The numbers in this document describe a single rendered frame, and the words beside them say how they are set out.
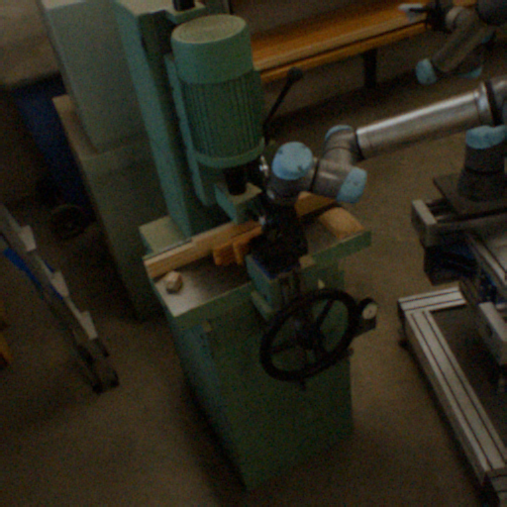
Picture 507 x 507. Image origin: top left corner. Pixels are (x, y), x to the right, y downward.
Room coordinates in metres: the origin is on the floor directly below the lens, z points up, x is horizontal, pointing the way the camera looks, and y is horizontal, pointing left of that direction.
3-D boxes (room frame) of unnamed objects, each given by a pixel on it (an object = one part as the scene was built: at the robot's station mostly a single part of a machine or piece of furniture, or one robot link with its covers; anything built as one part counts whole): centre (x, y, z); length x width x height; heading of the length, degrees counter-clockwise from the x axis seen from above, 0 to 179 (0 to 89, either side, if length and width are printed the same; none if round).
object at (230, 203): (1.40, 0.02, 1.03); 0.14 x 0.07 x 0.09; 21
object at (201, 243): (1.43, -0.10, 0.95); 0.55 x 0.02 x 0.04; 111
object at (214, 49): (1.38, 0.02, 1.35); 0.18 x 0.18 x 0.31
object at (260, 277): (1.21, -0.06, 0.92); 0.15 x 0.13 x 0.09; 111
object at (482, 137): (1.56, -0.74, 0.98); 0.13 x 0.12 x 0.14; 107
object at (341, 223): (1.39, -0.25, 0.91); 0.12 x 0.09 x 0.03; 21
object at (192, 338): (1.49, 0.06, 0.36); 0.58 x 0.45 x 0.71; 21
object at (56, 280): (1.80, 0.81, 0.58); 0.27 x 0.25 x 1.16; 110
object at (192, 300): (1.29, -0.03, 0.87); 0.61 x 0.30 x 0.06; 111
